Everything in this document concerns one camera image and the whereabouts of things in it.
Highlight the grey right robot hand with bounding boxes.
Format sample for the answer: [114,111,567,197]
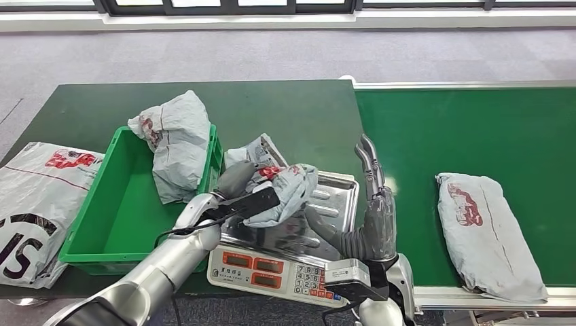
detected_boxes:
[354,133,398,263]

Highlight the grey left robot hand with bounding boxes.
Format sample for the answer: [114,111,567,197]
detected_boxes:
[217,160,259,200]

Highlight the grey courier bag red print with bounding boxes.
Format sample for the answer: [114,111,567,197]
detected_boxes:
[223,133,319,229]
[127,90,213,206]
[435,172,549,304]

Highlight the green conveyor belt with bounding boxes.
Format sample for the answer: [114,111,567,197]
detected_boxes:
[354,88,576,289]

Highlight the steel scale tray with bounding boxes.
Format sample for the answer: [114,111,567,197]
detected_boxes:
[220,170,361,266]

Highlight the white electronic scale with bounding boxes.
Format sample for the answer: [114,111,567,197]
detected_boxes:
[206,242,350,309]

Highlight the green plastic crate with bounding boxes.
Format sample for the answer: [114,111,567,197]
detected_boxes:
[58,124,225,276]

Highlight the large white bag black letters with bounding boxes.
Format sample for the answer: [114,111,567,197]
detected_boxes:
[0,141,105,290]

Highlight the silver round table foot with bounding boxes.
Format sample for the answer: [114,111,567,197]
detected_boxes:
[6,297,50,308]

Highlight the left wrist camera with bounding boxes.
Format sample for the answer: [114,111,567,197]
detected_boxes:
[198,186,281,226]

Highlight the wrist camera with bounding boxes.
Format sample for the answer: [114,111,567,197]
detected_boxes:
[198,186,281,226]
[323,258,389,303]

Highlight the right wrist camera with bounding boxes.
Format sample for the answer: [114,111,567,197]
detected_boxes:
[323,258,389,303]

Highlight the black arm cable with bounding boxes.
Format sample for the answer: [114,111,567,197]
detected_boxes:
[154,209,246,249]

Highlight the aluminium conveyor frame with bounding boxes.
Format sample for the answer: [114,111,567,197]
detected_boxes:
[340,75,576,326]

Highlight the dark window frame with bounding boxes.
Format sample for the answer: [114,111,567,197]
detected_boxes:
[0,0,576,17]

